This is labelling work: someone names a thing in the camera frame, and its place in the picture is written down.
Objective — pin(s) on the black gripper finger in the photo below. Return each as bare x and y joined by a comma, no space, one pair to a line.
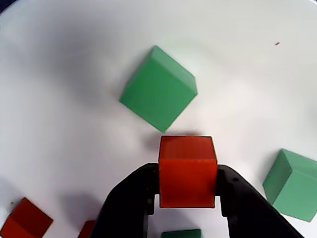
247,213
123,205

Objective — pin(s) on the red cube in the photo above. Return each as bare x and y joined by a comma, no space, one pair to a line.
187,178
86,230
24,220

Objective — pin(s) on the white round plate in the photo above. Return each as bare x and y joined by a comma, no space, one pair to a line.
74,74

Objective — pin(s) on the green cube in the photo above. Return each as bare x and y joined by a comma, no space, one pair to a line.
292,188
182,234
158,91

